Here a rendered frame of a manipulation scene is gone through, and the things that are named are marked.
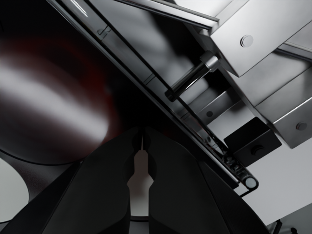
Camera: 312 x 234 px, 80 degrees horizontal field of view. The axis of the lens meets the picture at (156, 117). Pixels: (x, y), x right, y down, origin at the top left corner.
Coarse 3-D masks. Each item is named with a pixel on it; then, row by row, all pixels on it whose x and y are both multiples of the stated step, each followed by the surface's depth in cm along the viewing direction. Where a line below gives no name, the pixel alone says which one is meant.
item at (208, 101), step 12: (216, 84) 21; (228, 84) 19; (204, 96) 21; (216, 96) 19; (228, 96) 19; (192, 108) 21; (204, 108) 19; (216, 108) 19; (228, 108) 19; (204, 120) 20
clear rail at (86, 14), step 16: (64, 0) 10; (80, 0) 10; (80, 16) 10; (96, 16) 11; (96, 32) 11; (112, 32) 11; (112, 48) 11; (128, 48) 12; (128, 64) 12; (144, 64) 12; (144, 80) 12; (160, 80) 13; (160, 96) 13; (176, 96) 13; (176, 112) 14; (192, 112) 14; (192, 128) 14; (208, 128) 15; (208, 144) 15; (224, 144) 16; (224, 160) 16; (240, 176) 17
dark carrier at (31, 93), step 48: (0, 0) 10; (48, 0) 10; (0, 48) 11; (48, 48) 12; (96, 48) 12; (0, 96) 13; (48, 96) 13; (96, 96) 13; (144, 96) 13; (0, 144) 15; (48, 144) 15; (96, 144) 15; (192, 144) 15
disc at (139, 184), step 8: (144, 152) 15; (136, 160) 16; (144, 160) 16; (136, 168) 16; (144, 168) 16; (136, 176) 16; (144, 176) 17; (128, 184) 17; (136, 184) 17; (144, 184) 17; (136, 192) 17; (144, 192) 18; (136, 200) 18; (144, 200) 18; (136, 208) 19; (144, 208) 19
